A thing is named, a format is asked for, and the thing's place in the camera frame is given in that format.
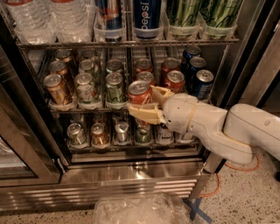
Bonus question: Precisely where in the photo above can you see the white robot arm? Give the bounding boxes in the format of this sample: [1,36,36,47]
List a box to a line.
[127,87,280,165]

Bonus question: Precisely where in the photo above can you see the green can bottom shelf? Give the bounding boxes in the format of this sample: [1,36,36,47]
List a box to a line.
[136,124,151,144]

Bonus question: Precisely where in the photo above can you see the clear water bottle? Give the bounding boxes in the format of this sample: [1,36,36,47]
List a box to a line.
[50,0,95,43]
[3,0,56,45]

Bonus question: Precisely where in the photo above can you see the stainless steel fridge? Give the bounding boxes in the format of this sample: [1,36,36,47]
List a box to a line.
[0,0,280,211]

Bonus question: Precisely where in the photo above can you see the glass fridge door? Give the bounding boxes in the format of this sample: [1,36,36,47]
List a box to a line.
[0,43,62,188]

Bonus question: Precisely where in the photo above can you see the blue pepsi can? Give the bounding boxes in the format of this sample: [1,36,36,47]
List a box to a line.
[185,56,207,85]
[181,45,201,67]
[192,69,214,100]

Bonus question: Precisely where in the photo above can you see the clear plastic bag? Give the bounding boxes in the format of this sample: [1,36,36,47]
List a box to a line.
[93,193,189,224]

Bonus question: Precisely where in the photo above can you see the gold can middle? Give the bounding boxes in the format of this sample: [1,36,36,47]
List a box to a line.
[49,60,74,90]

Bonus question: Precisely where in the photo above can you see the gold can front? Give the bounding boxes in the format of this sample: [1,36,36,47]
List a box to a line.
[43,73,73,105]

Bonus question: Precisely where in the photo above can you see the gold can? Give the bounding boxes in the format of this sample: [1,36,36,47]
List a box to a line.
[49,60,74,90]
[55,49,74,62]
[43,73,73,105]

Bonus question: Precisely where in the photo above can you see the blue tape cross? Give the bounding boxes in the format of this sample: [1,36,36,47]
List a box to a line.
[183,198,213,224]

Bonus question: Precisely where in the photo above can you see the gold can rear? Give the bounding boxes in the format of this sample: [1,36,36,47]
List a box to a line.
[55,49,74,62]

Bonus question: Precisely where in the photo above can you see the dark bottle white cap right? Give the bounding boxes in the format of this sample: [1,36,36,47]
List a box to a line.
[176,133,193,144]

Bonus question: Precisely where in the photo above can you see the green drink can left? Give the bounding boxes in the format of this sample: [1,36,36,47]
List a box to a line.
[166,0,201,39]

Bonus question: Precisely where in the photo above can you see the white green can rear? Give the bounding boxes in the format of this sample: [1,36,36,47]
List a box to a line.
[81,49,99,61]

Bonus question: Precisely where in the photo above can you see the blue pepsi can front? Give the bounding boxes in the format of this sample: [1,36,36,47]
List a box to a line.
[192,69,214,100]

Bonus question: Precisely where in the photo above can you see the blue pepsi can middle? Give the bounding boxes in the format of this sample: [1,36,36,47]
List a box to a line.
[185,56,207,85]

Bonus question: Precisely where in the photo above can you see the clear water bottle left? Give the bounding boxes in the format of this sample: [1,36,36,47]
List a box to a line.
[3,0,56,45]

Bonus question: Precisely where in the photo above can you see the silver can bottom left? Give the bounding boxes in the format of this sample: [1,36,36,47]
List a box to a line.
[66,122,87,145]

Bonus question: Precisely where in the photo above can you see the green drink can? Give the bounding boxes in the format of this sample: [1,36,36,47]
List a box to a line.
[199,0,243,39]
[166,0,201,39]

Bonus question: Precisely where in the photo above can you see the tall red bull can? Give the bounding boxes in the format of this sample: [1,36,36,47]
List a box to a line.
[97,0,123,42]

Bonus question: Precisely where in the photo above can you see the white green can front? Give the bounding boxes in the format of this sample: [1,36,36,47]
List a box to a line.
[74,73,98,103]

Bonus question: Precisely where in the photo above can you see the blue pepsi can rear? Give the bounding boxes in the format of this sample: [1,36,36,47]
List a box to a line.
[181,45,201,67]

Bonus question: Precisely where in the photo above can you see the slim silver can bottom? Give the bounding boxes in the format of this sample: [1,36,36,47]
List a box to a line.
[115,122,129,143]

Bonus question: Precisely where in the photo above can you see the red coke can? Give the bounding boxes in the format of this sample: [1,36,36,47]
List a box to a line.
[129,80,152,105]
[136,71,156,86]
[164,70,185,94]
[134,58,153,74]
[160,58,180,79]

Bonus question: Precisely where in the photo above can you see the white green can middle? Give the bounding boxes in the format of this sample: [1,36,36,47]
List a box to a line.
[79,59,98,76]

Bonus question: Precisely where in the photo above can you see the dark bottle white cap left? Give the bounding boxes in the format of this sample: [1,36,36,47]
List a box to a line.
[156,124,174,144]

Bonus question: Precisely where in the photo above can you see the orange can bottom shelf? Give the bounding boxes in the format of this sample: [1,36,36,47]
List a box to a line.
[91,123,109,146]

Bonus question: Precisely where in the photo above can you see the clear water bottle right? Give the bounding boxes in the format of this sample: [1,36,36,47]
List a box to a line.
[50,0,95,43]

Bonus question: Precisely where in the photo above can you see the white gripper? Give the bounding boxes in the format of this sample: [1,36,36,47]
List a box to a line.
[127,86,198,134]

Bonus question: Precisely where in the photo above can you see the white green can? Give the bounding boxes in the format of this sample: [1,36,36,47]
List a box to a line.
[79,59,98,76]
[81,49,99,61]
[74,73,98,103]

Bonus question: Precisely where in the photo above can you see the green drink can right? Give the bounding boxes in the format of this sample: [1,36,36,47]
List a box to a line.
[199,0,243,39]

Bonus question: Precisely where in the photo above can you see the tall pepsi can top shelf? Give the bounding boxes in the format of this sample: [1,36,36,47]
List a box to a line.
[133,0,162,39]

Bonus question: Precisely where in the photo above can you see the dark bottle white cap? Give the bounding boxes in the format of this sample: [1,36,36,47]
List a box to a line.
[156,124,174,144]
[176,133,193,144]

